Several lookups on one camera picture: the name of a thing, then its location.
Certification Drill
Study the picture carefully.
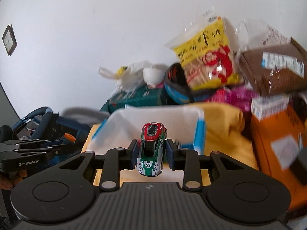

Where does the yellow snack bag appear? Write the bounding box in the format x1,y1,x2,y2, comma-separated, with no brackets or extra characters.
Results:
165,10,241,92

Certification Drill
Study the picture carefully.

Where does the yellow cloth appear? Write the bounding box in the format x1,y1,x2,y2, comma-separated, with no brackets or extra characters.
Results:
82,102,259,187

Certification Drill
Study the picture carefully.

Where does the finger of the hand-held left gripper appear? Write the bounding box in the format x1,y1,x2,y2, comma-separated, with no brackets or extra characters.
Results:
0,144,76,160
3,138,66,149

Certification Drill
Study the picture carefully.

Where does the green red toy car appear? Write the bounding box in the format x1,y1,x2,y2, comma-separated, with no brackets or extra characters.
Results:
136,122,168,177

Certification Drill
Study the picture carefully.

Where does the clear plastic bag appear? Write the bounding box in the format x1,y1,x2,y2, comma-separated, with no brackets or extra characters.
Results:
236,19,292,53

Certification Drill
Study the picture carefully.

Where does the orange box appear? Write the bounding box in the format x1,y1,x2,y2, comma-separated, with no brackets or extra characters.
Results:
250,105,307,185

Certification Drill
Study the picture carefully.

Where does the translucent plastic storage bin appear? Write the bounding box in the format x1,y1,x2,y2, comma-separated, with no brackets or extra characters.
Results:
90,105,207,154

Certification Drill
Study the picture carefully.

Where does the brown cardboard box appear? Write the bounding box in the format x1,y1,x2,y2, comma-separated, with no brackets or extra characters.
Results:
240,37,307,97

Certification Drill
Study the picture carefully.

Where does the person's left hand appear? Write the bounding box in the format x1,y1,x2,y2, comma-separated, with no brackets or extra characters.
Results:
0,170,27,190

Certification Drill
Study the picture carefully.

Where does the black box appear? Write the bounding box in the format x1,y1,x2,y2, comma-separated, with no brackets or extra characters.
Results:
289,147,307,185

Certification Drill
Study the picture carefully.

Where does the blue stroller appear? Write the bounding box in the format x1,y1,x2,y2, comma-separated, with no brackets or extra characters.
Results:
11,107,84,154

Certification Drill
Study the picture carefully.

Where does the white bowl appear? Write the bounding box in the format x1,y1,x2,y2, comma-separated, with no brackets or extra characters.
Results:
143,65,164,85

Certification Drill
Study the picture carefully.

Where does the small white blue box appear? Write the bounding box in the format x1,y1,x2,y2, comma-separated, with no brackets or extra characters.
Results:
251,96,291,121

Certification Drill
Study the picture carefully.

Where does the wall clock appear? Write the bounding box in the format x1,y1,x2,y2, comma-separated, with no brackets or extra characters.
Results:
2,24,18,57

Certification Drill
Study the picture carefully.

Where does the pink shiny packet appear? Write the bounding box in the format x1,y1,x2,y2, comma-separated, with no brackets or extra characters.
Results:
209,87,260,113

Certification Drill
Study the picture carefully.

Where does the green tissue pack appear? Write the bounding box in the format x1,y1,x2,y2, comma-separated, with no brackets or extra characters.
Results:
100,86,169,115

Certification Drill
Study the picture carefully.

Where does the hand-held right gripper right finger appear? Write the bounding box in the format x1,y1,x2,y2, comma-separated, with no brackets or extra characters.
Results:
165,139,258,190

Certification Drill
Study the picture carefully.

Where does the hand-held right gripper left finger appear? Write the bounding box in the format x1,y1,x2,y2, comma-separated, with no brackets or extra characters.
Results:
59,139,139,191

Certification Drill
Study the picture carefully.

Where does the blue black helmet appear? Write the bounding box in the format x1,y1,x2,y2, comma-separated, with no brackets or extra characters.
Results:
163,63,216,104

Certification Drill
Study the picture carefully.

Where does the white plastic bag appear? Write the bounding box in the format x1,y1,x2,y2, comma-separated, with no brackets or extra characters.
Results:
99,61,166,94

